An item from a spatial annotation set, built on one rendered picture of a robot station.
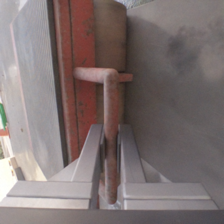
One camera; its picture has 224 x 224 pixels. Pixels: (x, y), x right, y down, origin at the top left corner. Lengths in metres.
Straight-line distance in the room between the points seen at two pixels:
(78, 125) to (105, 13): 0.14
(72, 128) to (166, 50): 0.15
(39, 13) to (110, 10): 0.08
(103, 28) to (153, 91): 0.11
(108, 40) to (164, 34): 0.07
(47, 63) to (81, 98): 0.05
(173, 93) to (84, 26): 0.13
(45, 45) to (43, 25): 0.02
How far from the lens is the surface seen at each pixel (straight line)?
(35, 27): 0.21
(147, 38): 0.24
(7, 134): 4.18
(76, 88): 0.17
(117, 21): 0.23
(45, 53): 0.19
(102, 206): 0.52
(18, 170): 3.30
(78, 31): 0.17
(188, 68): 0.21
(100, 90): 0.21
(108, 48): 0.21
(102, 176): 0.28
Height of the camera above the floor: 0.20
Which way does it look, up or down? 37 degrees down
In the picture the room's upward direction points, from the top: 104 degrees counter-clockwise
